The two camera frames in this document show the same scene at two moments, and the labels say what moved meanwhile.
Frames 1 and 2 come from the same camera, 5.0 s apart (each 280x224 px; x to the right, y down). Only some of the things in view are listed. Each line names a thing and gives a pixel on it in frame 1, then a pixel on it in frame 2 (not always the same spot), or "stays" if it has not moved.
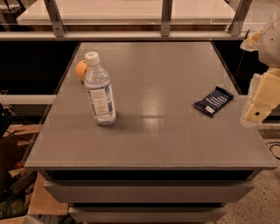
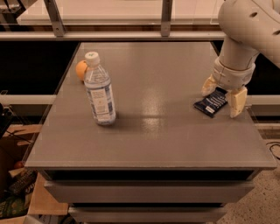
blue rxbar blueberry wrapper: x=214 y=101 stays
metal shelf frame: x=165 y=34 stays
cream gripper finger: x=252 y=42 -> x=209 y=86
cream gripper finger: x=264 y=95 -> x=237 y=101
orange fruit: x=80 y=68 stays
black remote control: x=23 y=183 stays
